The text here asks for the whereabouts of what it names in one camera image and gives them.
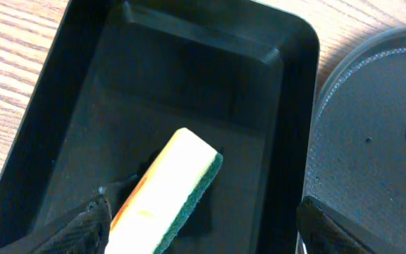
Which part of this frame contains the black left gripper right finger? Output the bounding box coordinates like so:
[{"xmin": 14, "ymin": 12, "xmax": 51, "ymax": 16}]
[{"xmin": 296, "ymin": 195, "xmax": 404, "ymax": 254}]

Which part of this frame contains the black rectangular tray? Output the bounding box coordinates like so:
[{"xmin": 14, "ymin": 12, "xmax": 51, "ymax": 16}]
[{"xmin": 0, "ymin": 1, "xmax": 319, "ymax": 253}]

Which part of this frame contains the yellow green sponge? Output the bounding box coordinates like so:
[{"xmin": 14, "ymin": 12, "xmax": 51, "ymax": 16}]
[{"xmin": 104, "ymin": 128, "xmax": 223, "ymax": 254}]

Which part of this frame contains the black round tray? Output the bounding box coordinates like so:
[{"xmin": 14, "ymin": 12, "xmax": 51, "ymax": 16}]
[{"xmin": 302, "ymin": 27, "xmax": 406, "ymax": 253}]

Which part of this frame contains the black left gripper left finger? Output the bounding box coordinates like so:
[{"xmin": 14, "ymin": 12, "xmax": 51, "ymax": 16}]
[{"xmin": 0, "ymin": 194, "xmax": 113, "ymax": 254}]

